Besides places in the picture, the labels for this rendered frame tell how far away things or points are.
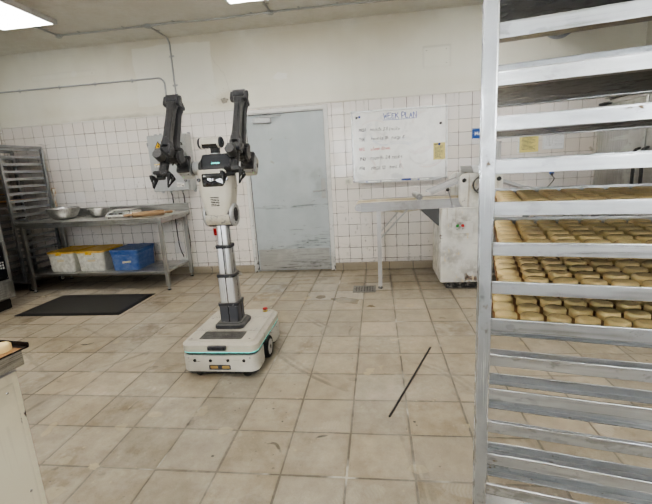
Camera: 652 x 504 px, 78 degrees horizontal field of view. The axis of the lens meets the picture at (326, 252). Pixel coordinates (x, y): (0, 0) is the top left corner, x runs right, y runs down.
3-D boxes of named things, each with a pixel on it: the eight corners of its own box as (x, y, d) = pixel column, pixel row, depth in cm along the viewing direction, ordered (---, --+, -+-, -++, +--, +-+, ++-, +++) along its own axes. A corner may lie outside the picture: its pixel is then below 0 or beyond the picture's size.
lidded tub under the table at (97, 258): (76, 272, 505) (73, 251, 500) (101, 263, 551) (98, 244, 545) (105, 271, 500) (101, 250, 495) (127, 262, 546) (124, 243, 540)
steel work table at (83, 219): (29, 293, 506) (11, 216, 485) (71, 277, 575) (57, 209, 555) (171, 290, 481) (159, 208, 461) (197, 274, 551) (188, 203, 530)
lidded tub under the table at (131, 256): (110, 271, 499) (106, 250, 493) (131, 262, 544) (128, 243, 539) (139, 270, 495) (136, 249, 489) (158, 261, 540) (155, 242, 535)
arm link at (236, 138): (249, 93, 260) (232, 95, 261) (246, 87, 254) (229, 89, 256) (245, 152, 247) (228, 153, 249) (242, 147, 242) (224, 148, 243)
